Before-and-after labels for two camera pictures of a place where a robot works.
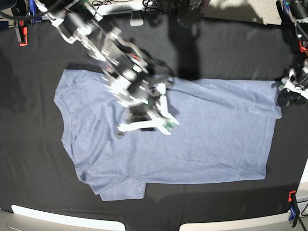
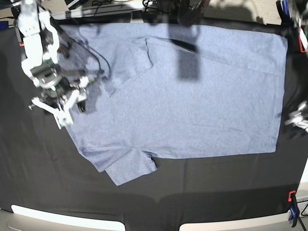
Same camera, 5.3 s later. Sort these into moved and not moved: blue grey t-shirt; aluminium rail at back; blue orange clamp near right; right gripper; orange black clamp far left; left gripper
Moved: blue grey t-shirt; left gripper; right gripper
Not moved: orange black clamp far left; blue orange clamp near right; aluminium rail at back
